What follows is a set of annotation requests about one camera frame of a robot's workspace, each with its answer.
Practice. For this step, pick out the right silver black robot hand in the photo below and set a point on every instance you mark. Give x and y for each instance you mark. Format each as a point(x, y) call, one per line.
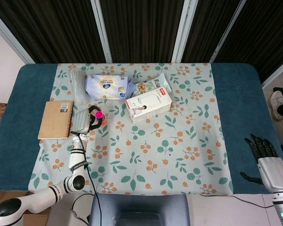
point(274, 173)

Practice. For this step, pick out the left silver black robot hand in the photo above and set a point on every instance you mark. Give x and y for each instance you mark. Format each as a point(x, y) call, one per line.
point(80, 122)

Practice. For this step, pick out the pink plastic cup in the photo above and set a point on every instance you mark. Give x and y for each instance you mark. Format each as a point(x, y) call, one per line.
point(99, 115)

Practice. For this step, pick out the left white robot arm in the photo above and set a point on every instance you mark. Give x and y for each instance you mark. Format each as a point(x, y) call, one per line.
point(77, 160)

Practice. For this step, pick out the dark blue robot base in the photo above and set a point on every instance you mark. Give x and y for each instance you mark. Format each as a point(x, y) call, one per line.
point(139, 209)

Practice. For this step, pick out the orange plastic cup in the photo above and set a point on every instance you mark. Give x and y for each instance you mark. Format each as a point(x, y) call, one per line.
point(105, 122)

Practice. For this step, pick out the kraft spiral notebook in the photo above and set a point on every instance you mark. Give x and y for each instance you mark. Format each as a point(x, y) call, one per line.
point(54, 120)

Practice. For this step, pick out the clear plastic wrapper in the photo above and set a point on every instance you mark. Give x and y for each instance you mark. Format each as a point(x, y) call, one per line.
point(77, 87)

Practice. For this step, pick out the white blue powder pouch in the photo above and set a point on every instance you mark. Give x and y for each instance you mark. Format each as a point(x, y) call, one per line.
point(106, 87)

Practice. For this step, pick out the teal table cover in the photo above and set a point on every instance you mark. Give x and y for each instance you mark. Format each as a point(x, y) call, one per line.
point(14, 141)

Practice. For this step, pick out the white sneaker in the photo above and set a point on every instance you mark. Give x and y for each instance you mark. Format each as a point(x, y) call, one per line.
point(278, 103)

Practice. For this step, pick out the white printed carton box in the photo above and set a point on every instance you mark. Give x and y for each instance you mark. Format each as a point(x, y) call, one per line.
point(148, 106)

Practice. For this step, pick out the green white snack bag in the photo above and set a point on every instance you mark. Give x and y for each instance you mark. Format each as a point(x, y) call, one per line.
point(151, 84)

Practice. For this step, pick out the floral leaf fruit tablecloth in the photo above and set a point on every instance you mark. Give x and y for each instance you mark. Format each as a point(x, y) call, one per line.
point(155, 153)

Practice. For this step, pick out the dark screen panel white frame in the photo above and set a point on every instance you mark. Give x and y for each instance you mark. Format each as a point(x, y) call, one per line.
point(141, 28)
point(210, 28)
point(268, 35)
point(61, 28)

